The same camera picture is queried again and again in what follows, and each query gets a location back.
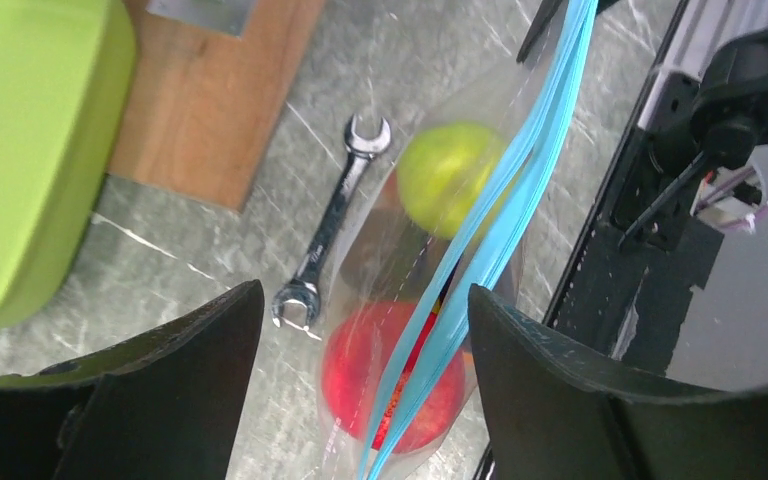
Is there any lime green plastic tub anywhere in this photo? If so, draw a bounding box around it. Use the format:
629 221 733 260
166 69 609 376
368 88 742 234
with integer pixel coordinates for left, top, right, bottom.
0 1 136 328

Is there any clear zip top bag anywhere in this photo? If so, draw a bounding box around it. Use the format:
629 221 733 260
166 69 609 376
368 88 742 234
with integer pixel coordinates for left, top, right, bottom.
318 4 595 479

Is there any metal stand base plate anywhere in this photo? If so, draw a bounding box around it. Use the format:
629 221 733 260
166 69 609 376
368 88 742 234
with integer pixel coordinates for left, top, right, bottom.
146 0 256 37

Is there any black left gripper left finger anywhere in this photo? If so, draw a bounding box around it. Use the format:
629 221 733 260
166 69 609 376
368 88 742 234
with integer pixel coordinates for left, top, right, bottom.
0 280 264 479

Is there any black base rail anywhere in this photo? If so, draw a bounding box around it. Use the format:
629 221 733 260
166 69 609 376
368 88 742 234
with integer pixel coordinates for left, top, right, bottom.
476 1 722 479

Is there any chrome combination wrench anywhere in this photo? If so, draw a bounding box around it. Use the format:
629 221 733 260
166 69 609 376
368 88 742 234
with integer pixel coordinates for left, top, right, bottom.
270 114 392 333

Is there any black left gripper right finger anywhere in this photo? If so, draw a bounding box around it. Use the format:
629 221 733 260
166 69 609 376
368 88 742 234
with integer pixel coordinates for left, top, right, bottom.
468 286 768 479

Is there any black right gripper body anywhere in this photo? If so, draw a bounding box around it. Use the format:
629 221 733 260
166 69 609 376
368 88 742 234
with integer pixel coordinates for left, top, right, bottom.
615 27 768 249

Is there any wooden board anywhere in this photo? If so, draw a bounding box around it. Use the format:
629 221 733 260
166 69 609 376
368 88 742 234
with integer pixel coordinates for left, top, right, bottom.
108 1 325 210

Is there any red fake apple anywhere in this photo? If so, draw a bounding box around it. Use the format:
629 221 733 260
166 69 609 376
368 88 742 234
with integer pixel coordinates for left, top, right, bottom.
321 301 468 455

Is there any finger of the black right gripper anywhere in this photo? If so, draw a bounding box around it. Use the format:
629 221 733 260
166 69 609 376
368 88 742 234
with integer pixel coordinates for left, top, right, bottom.
515 0 618 64

